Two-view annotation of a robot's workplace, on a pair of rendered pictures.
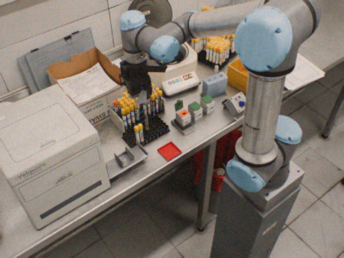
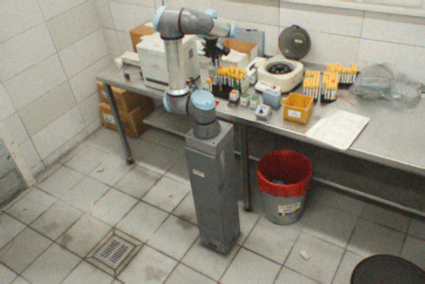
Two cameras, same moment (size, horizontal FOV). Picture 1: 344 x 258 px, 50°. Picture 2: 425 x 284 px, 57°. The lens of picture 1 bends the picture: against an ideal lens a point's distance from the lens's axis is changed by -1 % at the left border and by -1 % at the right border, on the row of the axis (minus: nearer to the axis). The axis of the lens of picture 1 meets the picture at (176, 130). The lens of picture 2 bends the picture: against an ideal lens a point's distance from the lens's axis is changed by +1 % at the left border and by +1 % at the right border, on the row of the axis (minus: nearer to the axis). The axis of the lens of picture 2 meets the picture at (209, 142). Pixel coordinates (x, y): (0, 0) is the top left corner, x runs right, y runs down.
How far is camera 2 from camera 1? 1.93 m
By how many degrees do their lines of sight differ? 53
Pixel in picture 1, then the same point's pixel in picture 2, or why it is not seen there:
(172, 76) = (265, 80)
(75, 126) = not seen: hidden behind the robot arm
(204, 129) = (237, 110)
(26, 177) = (141, 51)
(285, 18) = (162, 11)
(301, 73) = (333, 136)
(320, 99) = not seen: outside the picture
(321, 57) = (373, 146)
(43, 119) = not seen: hidden behind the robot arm
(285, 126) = (201, 96)
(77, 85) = (233, 56)
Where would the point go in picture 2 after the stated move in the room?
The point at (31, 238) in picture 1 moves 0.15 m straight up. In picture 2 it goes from (140, 85) to (136, 66)
